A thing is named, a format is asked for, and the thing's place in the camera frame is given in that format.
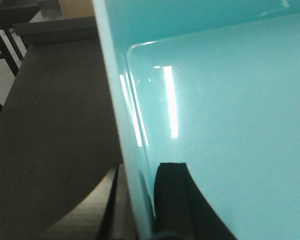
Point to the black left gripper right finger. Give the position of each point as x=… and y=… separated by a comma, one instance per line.
x=181, y=210

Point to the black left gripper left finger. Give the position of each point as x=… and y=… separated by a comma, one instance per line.
x=118, y=221

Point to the light blue plastic bin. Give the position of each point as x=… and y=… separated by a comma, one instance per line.
x=214, y=84

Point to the black table frame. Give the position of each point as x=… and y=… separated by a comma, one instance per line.
x=14, y=12

